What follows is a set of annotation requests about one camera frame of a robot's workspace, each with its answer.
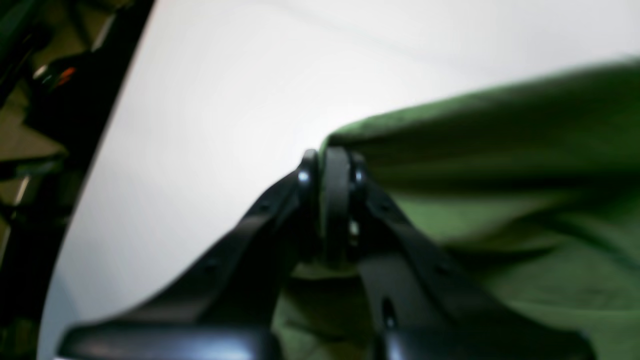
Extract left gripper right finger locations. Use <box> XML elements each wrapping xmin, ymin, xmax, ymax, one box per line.
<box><xmin>322</xmin><ymin>147</ymin><xmax>595</xmax><ymax>360</ymax></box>

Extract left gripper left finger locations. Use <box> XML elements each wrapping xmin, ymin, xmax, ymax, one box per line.
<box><xmin>57</xmin><ymin>150</ymin><xmax>319</xmax><ymax>360</ymax></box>

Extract green t-shirt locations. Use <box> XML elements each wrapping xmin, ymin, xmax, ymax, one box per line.
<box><xmin>272</xmin><ymin>60</ymin><xmax>640</xmax><ymax>360</ymax></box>

